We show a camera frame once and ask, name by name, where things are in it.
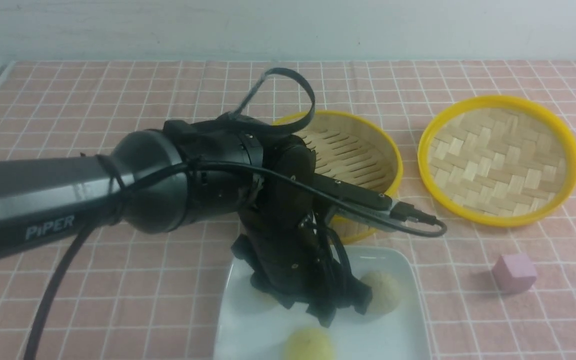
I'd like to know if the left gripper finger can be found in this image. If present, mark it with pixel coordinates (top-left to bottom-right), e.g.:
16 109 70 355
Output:
338 280 373 316
308 297 339 329

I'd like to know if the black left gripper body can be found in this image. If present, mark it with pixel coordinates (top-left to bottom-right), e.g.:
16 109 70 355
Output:
231 137 359 311

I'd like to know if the beige steamed bun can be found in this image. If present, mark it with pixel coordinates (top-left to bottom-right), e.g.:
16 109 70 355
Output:
360 271 402 316

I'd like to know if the yellow steamed bun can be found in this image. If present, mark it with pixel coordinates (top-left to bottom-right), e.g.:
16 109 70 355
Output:
282 326 336 360

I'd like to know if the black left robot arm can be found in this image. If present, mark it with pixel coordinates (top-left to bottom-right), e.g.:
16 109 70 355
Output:
0 117 373 328

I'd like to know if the white square plate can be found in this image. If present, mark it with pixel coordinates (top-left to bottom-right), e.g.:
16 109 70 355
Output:
214 245 432 360

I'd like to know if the bamboo steamer basket yellow rim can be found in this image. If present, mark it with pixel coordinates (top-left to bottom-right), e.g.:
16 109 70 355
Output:
272 110 404 246

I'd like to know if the pink cube block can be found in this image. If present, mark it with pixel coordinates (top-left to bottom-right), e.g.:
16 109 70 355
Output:
491 252 538 294

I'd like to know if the pink checkered tablecloth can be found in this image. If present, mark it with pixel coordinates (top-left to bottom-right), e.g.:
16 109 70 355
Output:
0 60 576 360

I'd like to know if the woven bamboo steamer lid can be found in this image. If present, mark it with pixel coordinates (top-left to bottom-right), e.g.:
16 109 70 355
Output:
417 95 576 228

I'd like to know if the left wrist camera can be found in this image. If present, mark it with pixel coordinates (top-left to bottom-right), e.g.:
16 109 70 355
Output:
313 172 439 233

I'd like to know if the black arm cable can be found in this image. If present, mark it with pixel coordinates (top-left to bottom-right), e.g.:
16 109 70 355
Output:
23 67 448 360

